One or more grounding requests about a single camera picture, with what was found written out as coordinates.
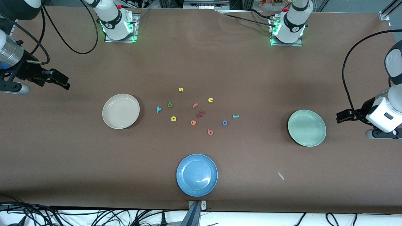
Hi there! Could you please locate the light green plate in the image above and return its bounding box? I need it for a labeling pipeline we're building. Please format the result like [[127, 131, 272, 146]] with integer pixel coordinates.
[[288, 110, 327, 147]]

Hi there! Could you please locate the beige brown plate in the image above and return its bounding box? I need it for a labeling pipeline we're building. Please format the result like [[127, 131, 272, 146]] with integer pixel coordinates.
[[102, 94, 140, 129]]

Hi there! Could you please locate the brown paper table cover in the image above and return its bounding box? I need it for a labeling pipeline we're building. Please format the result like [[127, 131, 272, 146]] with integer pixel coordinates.
[[0, 6, 402, 214]]

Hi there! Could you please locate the blue plate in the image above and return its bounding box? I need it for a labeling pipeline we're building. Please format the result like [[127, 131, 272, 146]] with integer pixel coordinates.
[[176, 153, 218, 197]]

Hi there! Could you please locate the grey device box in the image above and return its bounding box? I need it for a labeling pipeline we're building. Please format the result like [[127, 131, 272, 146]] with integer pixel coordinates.
[[183, 0, 230, 10]]

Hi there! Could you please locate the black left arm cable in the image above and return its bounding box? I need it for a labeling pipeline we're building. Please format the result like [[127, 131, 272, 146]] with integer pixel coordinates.
[[342, 30, 402, 117]]

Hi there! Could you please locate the aluminium frame corner profile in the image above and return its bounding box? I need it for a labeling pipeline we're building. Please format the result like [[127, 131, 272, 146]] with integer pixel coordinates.
[[378, 0, 402, 22]]

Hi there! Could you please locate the black base cable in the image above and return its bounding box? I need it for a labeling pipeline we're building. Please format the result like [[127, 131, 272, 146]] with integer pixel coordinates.
[[250, 8, 277, 20], [224, 13, 277, 29]]

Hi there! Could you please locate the aluminium camera mount post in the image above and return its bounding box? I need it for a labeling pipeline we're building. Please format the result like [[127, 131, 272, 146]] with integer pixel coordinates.
[[181, 200, 208, 226]]

